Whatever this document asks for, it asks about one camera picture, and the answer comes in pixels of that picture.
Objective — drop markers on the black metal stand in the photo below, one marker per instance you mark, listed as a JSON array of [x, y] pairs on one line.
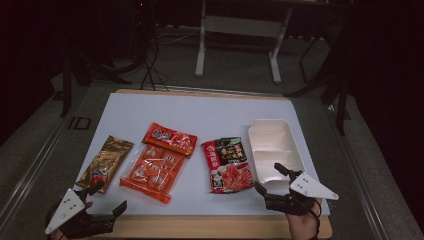
[[86, 75]]

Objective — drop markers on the person's left hand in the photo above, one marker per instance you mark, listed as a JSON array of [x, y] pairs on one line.
[[88, 204]]

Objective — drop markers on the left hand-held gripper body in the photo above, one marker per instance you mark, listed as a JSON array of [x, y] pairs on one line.
[[66, 208]]

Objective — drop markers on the black chair frame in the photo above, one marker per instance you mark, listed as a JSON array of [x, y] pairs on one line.
[[333, 76]]

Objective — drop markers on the gold snack packet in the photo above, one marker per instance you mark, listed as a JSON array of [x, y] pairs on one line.
[[106, 163]]

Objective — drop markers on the white table mat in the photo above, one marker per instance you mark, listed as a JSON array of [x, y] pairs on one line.
[[200, 113]]

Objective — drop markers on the person's right hand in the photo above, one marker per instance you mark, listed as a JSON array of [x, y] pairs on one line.
[[303, 225]]

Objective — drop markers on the clear orange jelly cup pack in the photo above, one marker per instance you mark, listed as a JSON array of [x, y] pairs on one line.
[[151, 171]]

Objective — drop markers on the white compartment tray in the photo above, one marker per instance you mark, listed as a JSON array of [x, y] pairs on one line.
[[273, 146]]

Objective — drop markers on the red snack packet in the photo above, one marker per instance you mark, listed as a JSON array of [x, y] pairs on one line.
[[170, 139]]

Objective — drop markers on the red and black noodle packet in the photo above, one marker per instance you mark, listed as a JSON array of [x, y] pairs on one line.
[[228, 165]]

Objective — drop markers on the metal floor rail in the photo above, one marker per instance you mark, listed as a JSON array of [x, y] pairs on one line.
[[360, 173], [30, 170]]

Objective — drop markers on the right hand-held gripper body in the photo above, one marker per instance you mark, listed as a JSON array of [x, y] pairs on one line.
[[300, 196]]

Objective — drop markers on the white metal table frame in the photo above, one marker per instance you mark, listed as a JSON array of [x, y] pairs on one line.
[[243, 28]]

